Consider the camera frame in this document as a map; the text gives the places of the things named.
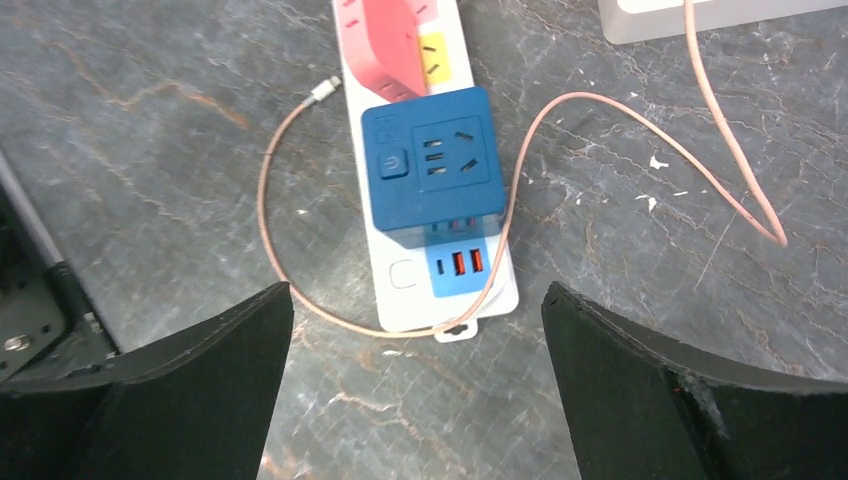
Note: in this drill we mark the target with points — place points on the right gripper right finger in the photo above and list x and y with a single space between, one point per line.
642 405

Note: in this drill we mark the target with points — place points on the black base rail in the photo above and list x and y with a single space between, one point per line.
48 320

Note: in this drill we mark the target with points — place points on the pink plug adapter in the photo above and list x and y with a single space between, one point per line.
379 46

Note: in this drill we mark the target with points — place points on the large white power strip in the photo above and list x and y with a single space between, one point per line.
425 287

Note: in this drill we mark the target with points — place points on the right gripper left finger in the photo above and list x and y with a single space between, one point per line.
196 404

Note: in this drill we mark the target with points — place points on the small white power strip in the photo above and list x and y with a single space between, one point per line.
630 21

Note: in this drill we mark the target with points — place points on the blue cube socket adapter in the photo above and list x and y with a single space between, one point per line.
433 168

